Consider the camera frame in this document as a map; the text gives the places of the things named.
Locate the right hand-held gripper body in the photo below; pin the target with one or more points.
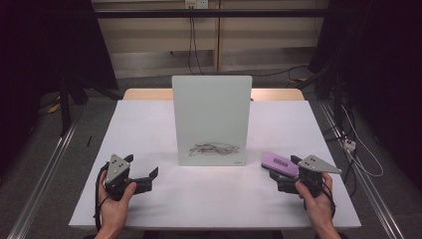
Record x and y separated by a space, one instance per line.
313 166

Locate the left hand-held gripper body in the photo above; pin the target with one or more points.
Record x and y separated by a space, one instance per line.
116 169

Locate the purple eraser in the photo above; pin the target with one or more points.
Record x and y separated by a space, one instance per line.
278 162

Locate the white writing board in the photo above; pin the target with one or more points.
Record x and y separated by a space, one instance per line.
209 116

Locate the person's right hand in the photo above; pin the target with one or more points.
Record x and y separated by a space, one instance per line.
315 204

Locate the person's left hand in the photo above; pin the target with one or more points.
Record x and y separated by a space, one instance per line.
114 210

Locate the small black floor object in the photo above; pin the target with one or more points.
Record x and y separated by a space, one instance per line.
89 141

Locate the white power strip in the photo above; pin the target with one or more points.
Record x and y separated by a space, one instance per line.
349 144

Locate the white table cover sheet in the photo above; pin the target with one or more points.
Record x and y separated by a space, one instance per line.
199 199

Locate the wooden table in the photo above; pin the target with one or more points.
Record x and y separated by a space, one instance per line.
146 94

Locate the black metal stand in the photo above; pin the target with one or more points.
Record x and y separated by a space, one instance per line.
64 106

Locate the black curtain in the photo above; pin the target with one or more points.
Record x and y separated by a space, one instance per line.
46 49
375 66

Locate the black horizontal bar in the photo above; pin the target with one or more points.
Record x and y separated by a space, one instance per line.
199 13

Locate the metal floor rail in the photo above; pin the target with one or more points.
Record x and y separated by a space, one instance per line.
43 179
365 179

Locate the white wall socket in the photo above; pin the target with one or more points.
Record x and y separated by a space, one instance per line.
196 4

